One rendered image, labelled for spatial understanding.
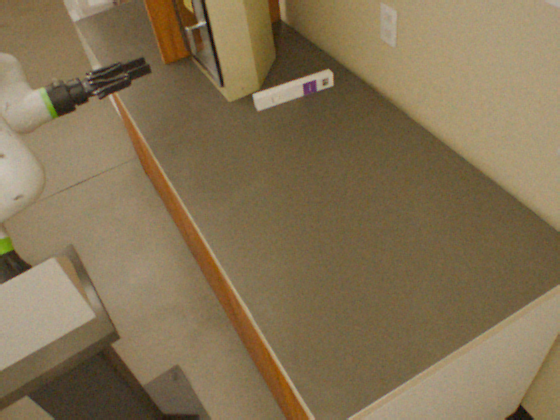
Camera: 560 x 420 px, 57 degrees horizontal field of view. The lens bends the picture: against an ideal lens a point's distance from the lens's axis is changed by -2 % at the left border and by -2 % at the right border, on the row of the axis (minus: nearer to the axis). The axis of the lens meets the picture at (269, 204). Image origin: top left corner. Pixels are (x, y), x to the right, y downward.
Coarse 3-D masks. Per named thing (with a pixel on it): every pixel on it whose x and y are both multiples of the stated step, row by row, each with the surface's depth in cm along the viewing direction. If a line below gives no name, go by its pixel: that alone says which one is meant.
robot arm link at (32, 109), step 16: (0, 96) 139; (16, 96) 139; (32, 96) 141; (48, 96) 141; (0, 112) 141; (16, 112) 138; (32, 112) 140; (48, 112) 142; (16, 128) 141; (32, 128) 143
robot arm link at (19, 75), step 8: (0, 56) 139; (8, 56) 142; (0, 64) 137; (8, 64) 140; (16, 64) 142; (0, 72) 137; (8, 72) 140; (16, 72) 141; (24, 72) 145; (0, 80) 138; (8, 80) 139; (16, 80) 141; (24, 80) 143
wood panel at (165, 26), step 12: (144, 0) 174; (156, 0) 174; (168, 0) 176; (276, 0) 196; (156, 12) 177; (168, 12) 179; (276, 12) 199; (156, 24) 179; (168, 24) 182; (156, 36) 183; (168, 36) 184; (180, 36) 186; (168, 48) 187; (180, 48) 189; (168, 60) 190
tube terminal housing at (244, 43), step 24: (216, 0) 145; (240, 0) 148; (264, 0) 165; (216, 24) 149; (240, 24) 153; (264, 24) 168; (216, 48) 155; (240, 48) 158; (264, 48) 171; (240, 72) 163; (264, 72) 174; (240, 96) 169
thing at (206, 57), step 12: (180, 0) 163; (192, 0) 151; (180, 12) 170; (204, 12) 146; (192, 24) 163; (204, 24) 150; (204, 36) 156; (204, 48) 162; (204, 60) 169; (216, 60) 158; (216, 72) 162
